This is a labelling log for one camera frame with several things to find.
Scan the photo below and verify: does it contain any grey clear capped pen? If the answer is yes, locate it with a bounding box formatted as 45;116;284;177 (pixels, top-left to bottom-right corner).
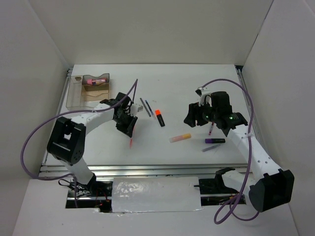
202;144;221;152

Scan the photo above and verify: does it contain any pink orange highlighter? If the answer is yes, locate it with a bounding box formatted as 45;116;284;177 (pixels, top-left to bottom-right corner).
169;133;191;143

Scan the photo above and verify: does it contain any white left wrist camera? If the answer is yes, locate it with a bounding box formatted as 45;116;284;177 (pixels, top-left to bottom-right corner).
130;103;143;117

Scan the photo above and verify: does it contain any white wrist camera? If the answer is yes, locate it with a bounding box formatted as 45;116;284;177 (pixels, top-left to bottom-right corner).
195;87;211;107
130;103;143;117

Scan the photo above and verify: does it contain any pink capped pencil tube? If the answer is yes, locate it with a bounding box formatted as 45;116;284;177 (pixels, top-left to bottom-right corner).
87;78;108;86

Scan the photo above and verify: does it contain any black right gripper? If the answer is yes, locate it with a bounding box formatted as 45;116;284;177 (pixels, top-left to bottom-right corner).
184;99;219;127

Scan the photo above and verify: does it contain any purple capped black highlighter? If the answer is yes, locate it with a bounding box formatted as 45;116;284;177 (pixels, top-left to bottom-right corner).
205;138;226;144

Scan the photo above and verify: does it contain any aluminium table frame rail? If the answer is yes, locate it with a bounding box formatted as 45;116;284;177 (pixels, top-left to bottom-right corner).
39;64;275;177

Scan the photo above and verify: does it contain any orange capped black highlighter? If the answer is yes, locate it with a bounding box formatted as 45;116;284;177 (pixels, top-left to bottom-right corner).
155;110;165;127

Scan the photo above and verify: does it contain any white cover sheet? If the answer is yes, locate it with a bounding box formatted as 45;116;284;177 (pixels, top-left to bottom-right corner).
111;177;202;213

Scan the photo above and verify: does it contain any dark patterned pencil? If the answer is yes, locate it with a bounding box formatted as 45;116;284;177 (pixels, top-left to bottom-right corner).
140;97;151;117

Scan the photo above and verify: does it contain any red white pen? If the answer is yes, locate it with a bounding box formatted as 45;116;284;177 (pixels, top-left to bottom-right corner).
208;122;214;136

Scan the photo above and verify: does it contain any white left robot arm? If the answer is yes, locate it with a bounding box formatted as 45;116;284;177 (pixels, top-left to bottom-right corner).
47;92;143;196

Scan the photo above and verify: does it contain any smoky grey organizer compartment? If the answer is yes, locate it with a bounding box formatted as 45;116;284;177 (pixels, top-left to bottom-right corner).
82;73;110;86

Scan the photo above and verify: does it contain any blue clear pen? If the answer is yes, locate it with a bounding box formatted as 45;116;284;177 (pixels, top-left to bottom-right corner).
145;100;156;119

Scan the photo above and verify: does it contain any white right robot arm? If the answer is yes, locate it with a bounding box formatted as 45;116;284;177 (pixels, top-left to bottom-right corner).
184;88;294;212

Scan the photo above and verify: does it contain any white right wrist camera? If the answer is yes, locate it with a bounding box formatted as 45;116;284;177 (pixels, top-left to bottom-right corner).
195;87;211;107

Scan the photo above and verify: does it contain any clear long organizer tray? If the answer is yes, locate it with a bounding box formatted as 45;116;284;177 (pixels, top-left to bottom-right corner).
66;76;84;111

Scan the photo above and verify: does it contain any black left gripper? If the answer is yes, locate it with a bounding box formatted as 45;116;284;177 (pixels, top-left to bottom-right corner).
113;111;138;138

